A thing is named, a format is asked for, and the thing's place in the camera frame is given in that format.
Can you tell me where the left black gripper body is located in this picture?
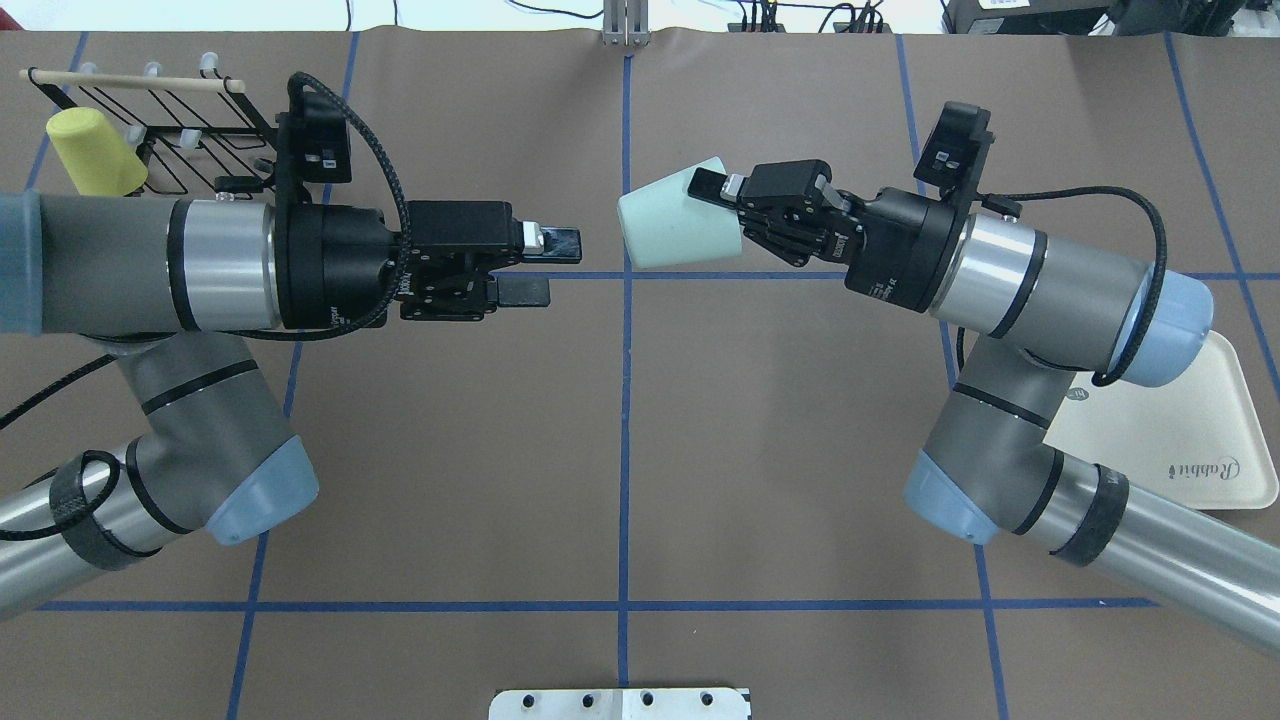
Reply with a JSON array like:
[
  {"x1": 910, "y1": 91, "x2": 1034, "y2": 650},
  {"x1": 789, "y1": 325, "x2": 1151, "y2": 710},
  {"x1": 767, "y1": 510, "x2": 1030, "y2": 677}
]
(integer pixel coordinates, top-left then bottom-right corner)
[{"x1": 276, "y1": 201, "x2": 524, "y2": 331}]

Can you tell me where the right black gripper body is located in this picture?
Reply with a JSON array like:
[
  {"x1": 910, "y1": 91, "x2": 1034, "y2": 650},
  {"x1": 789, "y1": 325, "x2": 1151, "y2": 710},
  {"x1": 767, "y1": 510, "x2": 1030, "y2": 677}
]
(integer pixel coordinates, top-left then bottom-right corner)
[{"x1": 735, "y1": 160, "x2": 969, "y2": 313}]

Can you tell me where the pale green cup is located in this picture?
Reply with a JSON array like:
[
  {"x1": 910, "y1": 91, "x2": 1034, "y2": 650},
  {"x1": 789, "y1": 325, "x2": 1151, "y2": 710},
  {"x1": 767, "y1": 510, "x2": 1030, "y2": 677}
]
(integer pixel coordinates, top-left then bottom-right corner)
[{"x1": 617, "y1": 156, "x2": 742, "y2": 269}]

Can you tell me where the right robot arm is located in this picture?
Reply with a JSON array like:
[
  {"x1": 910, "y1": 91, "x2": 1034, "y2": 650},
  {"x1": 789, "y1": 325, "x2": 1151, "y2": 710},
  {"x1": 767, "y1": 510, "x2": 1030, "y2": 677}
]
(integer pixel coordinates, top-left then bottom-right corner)
[{"x1": 687, "y1": 156, "x2": 1277, "y2": 656}]

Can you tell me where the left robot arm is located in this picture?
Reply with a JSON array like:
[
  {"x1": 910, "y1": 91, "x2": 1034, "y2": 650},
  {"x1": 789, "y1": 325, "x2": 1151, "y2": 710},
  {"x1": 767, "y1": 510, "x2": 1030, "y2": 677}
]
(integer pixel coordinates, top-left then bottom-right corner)
[{"x1": 1, "y1": 191, "x2": 582, "y2": 618}]

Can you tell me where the yellow cup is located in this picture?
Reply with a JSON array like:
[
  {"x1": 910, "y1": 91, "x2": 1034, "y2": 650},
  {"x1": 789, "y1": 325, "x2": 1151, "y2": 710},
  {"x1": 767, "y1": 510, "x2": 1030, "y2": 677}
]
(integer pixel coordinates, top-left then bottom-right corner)
[{"x1": 45, "y1": 108, "x2": 148, "y2": 197}]

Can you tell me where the cream plastic tray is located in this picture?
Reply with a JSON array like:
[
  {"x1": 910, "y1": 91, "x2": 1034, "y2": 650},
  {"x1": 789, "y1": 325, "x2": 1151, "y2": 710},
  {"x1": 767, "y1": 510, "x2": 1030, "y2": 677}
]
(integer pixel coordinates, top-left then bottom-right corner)
[{"x1": 1046, "y1": 332, "x2": 1277, "y2": 510}]

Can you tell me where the black mini computer box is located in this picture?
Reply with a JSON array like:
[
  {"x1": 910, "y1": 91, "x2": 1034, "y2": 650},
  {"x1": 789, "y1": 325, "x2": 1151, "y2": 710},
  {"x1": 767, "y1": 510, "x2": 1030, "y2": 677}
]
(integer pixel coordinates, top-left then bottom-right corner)
[{"x1": 941, "y1": 1, "x2": 1114, "y2": 36}]

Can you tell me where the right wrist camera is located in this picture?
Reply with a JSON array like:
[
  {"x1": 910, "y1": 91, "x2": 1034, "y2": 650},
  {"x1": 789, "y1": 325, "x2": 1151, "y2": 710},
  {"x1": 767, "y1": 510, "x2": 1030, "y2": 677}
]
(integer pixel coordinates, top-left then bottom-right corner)
[{"x1": 913, "y1": 101, "x2": 995, "y2": 202}]

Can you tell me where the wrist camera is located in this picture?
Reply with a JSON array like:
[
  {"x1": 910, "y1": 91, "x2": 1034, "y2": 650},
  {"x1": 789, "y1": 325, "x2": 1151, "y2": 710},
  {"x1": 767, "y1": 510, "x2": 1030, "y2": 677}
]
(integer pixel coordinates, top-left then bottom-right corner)
[
  {"x1": 274, "y1": 70, "x2": 352, "y2": 199},
  {"x1": 913, "y1": 101, "x2": 995, "y2": 202}
]

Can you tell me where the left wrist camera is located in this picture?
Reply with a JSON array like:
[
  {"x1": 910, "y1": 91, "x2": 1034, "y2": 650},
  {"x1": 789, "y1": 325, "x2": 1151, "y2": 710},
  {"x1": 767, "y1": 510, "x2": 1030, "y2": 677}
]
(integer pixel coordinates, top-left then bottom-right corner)
[{"x1": 274, "y1": 70, "x2": 352, "y2": 199}]

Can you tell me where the black wire cup rack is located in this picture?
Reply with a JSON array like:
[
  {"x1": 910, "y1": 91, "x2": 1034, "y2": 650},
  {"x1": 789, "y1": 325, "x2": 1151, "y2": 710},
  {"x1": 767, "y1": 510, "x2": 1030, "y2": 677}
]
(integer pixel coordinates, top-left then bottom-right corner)
[{"x1": 19, "y1": 51, "x2": 276, "y2": 200}]

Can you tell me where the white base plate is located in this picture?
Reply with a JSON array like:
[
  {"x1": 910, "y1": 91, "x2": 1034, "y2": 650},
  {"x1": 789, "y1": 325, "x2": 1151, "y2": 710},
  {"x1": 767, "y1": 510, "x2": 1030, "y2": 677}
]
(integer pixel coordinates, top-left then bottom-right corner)
[{"x1": 488, "y1": 687, "x2": 753, "y2": 719}]

